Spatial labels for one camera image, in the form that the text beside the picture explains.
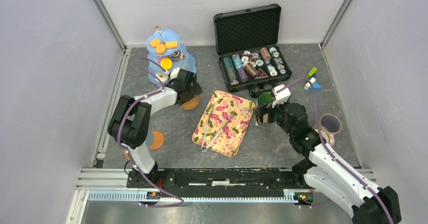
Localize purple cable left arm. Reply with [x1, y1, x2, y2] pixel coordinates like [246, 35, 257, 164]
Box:
[116, 58, 185, 209]

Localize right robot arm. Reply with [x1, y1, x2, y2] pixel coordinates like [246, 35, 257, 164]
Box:
[255, 85, 402, 223]

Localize green-inside floral mug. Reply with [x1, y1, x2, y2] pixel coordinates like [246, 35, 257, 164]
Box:
[254, 92, 275, 125]

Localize white glazed donut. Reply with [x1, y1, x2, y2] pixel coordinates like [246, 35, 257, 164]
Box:
[156, 72, 170, 84]

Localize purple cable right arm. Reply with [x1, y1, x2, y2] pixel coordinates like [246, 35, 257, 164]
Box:
[277, 78, 395, 224]

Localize round orange biscuit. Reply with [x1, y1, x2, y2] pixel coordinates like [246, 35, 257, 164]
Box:
[155, 44, 167, 54]
[149, 38, 162, 48]

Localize black poker chip case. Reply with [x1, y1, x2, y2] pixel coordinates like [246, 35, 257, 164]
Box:
[213, 4, 292, 98]

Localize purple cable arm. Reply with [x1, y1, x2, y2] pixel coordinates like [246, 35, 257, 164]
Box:
[277, 78, 395, 224]
[116, 58, 185, 209]

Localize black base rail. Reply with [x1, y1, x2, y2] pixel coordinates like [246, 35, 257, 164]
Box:
[127, 167, 308, 190]

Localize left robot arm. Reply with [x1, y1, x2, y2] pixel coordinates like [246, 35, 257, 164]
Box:
[108, 68, 202, 188]

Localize silver serving tongs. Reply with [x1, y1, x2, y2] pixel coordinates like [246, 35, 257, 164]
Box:
[200, 105, 235, 153]

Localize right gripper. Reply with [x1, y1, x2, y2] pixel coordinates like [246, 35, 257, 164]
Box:
[252, 98, 294, 137]

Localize colourful toy block stack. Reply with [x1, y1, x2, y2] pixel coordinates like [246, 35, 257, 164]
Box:
[304, 67, 321, 91]

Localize floral rectangular tray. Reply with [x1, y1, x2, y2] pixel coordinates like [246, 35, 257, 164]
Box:
[191, 90, 255, 157]

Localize square yellow biscuit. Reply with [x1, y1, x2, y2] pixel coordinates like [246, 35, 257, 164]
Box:
[165, 40, 179, 49]

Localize cork coaster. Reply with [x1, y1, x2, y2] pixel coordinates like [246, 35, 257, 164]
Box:
[148, 131, 165, 150]

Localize woven rattan coaster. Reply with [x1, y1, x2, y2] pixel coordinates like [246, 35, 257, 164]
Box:
[180, 96, 199, 110]

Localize blue three-tier cake stand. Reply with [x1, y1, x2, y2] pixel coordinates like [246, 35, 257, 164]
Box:
[147, 26, 197, 86]

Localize chocolate swirl cake roll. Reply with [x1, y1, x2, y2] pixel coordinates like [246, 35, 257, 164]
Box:
[170, 50, 185, 62]

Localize beige mug purple inside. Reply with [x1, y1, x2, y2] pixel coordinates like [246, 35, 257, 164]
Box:
[318, 114, 342, 146]

